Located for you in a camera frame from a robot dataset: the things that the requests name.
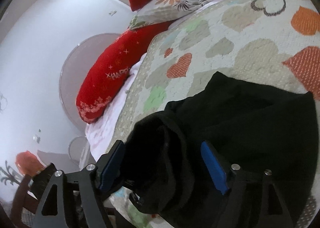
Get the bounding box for black pants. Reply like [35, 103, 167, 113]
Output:
[125, 72, 319, 227]

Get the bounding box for pink bed sheet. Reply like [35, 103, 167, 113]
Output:
[85, 53, 146, 161]

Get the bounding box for long red pillow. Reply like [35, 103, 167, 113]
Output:
[76, 21, 172, 124]

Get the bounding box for round pink headboard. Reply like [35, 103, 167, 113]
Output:
[58, 33, 123, 132]

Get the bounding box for heart patterned quilt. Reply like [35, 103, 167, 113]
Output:
[105, 0, 320, 228]

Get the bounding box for floral grey pillow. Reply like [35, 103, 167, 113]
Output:
[129, 0, 203, 30]

